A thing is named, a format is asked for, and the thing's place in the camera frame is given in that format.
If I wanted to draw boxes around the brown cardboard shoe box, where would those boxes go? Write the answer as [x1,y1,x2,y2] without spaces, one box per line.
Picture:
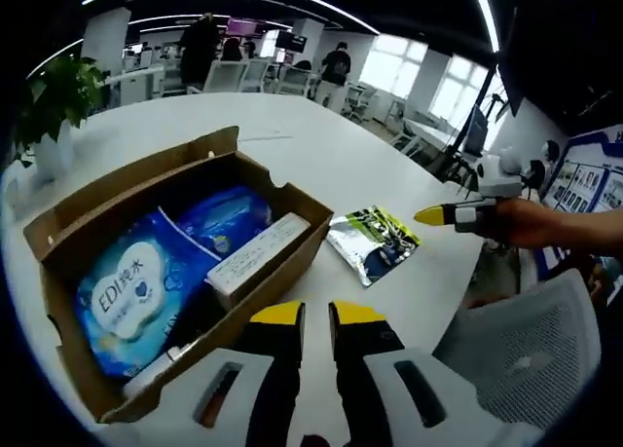
[22,125,335,424]

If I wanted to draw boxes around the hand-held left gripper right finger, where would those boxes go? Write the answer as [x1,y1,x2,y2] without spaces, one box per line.
[328,299,493,447]

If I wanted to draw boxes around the row of white office chairs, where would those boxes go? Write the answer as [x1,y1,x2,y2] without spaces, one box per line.
[202,56,317,97]

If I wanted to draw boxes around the silver green foil pouch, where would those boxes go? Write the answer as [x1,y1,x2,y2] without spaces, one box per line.
[325,204,422,288]

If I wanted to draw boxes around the white carton box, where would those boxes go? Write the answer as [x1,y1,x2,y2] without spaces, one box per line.
[206,211,312,312]

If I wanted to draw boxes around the green leafy plant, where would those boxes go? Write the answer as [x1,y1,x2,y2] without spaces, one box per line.
[17,56,106,151]

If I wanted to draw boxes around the person's right hand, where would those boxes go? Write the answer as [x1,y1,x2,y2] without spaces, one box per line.
[486,198,556,248]

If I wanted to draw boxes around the black monitor on stand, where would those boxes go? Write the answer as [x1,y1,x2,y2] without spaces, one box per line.
[464,105,489,157]

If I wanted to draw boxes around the white mesh chair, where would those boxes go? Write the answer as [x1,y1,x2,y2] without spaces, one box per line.
[432,269,603,427]

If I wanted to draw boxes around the purple monitor screen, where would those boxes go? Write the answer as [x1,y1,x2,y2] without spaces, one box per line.
[226,18,267,37]

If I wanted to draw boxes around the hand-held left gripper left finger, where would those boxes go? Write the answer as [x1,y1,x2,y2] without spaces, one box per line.
[160,300,308,447]

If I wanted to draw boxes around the blue wall poster board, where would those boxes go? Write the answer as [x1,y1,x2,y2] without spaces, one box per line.
[539,125,623,214]

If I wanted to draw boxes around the dark blue soft wipes pack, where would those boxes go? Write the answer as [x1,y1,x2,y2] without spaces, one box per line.
[173,185,274,262]

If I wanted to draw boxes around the white plant pot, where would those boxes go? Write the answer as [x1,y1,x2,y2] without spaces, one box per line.
[31,120,77,180]

